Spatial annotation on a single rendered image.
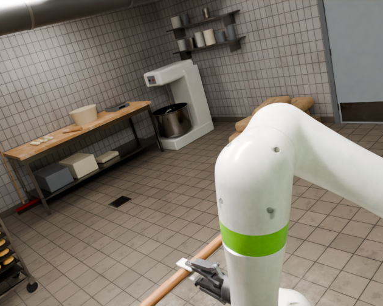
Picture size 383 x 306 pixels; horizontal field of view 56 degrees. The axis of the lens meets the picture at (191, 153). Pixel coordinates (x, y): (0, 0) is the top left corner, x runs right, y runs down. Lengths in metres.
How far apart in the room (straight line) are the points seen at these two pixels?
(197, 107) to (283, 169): 5.78
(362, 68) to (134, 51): 3.88
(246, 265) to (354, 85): 4.78
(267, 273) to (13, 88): 5.54
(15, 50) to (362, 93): 4.90
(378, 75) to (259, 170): 4.67
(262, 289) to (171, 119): 5.35
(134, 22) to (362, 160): 6.52
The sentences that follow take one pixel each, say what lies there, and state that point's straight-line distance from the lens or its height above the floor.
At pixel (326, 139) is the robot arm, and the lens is 0.68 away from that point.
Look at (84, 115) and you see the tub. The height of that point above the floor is 1.03.
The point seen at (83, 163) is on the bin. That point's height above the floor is 0.41.
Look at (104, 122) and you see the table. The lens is 5.53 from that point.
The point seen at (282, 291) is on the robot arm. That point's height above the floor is 1.25.
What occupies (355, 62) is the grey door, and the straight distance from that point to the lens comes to 5.21.
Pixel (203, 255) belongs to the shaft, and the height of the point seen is 1.20.
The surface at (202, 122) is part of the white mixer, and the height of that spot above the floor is 0.22.
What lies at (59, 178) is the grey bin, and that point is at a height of 0.37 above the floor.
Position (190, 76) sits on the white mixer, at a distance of 6.22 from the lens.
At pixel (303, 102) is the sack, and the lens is 5.30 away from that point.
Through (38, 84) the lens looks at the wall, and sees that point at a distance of 6.07.
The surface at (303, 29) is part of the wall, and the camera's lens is 5.46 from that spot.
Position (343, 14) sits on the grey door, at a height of 1.46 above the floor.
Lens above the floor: 1.87
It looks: 19 degrees down
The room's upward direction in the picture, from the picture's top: 17 degrees counter-clockwise
